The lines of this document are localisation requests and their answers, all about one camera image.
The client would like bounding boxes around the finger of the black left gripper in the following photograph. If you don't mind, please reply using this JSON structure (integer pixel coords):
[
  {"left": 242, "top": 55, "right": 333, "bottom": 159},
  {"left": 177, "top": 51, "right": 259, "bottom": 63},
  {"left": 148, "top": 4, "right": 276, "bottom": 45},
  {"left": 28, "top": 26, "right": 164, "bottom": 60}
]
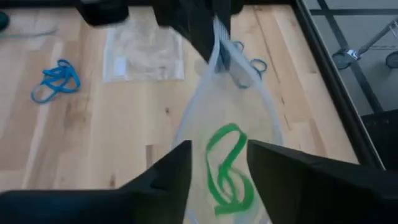
[
  {"left": 151, "top": 0, "right": 219, "bottom": 62},
  {"left": 216, "top": 0, "right": 244, "bottom": 40}
]

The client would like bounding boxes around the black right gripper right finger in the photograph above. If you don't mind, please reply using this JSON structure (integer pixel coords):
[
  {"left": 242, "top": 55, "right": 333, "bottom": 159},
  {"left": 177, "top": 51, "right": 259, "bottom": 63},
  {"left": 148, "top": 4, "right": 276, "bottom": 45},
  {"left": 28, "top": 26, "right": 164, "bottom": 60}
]
[{"left": 246, "top": 139, "right": 398, "bottom": 224}]

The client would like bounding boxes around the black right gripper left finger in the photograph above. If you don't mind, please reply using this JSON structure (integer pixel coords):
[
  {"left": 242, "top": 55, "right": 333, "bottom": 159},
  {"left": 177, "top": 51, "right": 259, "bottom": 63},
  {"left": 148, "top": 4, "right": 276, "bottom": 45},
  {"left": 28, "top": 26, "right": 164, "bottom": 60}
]
[{"left": 0, "top": 139, "right": 193, "bottom": 224}]

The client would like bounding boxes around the clear plastic zip bag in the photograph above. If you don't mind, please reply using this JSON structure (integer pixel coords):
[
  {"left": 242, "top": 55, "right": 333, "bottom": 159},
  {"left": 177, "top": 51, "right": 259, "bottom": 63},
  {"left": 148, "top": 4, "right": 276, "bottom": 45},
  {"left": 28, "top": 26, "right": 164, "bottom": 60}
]
[
  {"left": 102, "top": 18, "right": 187, "bottom": 83},
  {"left": 172, "top": 15, "right": 284, "bottom": 224}
]

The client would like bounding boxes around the teal rubber band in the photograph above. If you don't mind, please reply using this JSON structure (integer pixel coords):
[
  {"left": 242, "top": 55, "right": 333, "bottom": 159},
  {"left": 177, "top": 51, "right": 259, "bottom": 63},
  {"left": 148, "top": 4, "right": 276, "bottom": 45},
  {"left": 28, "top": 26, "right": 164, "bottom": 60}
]
[{"left": 232, "top": 40, "right": 269, "bottom": 90}]

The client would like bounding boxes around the green rubber band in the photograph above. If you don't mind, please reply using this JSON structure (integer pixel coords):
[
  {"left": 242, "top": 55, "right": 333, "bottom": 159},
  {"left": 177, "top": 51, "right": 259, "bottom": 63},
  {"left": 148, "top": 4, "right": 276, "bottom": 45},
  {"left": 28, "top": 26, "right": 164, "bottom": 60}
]
[{"left": 204, "top": 123, "right": 256, "bottom": 216}]

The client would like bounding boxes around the blue rubber band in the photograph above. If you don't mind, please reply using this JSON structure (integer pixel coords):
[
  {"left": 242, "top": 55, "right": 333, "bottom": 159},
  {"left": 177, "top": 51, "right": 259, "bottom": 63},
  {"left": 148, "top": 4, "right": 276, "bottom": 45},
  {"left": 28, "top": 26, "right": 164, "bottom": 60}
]
[
  {"left": 41, "top": 58, "right": 82, "bottom": 94},
  {"left": 30, "top": 81, "right": 65, "bottom": 105}
]

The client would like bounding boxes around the shelf rack caster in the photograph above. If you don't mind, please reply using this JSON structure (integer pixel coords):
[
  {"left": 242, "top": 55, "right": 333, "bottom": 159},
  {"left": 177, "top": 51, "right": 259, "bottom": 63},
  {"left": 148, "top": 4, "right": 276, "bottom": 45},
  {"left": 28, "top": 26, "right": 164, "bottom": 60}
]
[
  {"left": 384, "top": 51, "right": 398, "bottom": 70},
  {"left": 331, "top": 48, "right": 361, "bottom": 70}
]

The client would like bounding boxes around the black aluminium table frame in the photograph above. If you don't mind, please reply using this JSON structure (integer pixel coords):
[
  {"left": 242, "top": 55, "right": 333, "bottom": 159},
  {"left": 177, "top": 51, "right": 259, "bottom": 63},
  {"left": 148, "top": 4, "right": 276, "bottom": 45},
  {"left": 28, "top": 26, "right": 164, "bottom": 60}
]
[{"left": 0, "top": 0, "right": 387, "bottom": 171}]

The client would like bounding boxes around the chrome wire shelf rack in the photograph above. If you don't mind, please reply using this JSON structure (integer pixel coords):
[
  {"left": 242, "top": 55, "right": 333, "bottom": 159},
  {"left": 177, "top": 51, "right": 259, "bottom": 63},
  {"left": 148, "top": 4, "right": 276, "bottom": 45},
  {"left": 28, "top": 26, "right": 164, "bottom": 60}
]
[{"left": 356, "top": 17, "right": 398, "bottom": 59}]

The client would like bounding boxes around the thin dark wire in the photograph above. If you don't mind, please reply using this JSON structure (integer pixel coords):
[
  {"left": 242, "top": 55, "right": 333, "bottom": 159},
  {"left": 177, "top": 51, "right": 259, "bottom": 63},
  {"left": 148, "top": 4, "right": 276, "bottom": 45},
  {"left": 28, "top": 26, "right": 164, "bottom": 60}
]
[{"left": 0, "top": 27, "right": 59, "bottom": 40}]

